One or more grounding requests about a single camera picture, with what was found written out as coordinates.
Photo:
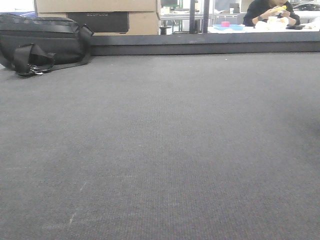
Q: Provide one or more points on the large cardboard box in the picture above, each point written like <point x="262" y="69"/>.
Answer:
<point x="106" y="17"/>

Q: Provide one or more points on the pink tape roll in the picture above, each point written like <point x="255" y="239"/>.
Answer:
<point x="225" y="24"/>

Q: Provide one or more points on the black shoulder bag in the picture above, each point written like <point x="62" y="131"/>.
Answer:
<point x="33" y="46"/>

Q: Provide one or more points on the black phone on table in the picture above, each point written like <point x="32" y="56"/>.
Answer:
<point x="295" y="27"/>

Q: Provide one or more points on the blue tray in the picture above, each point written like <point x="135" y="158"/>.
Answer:
<point x="233" y="27"/>

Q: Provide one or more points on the person in black top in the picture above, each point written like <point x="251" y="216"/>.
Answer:
<point x="261" y="10"/>

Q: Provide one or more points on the black vertical post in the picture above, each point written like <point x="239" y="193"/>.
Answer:
<point x="192" y="17"/>
<point x="206" y="9"/>

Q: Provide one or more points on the black raised platform edge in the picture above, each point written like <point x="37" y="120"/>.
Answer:
<point x="208" y="43"/>

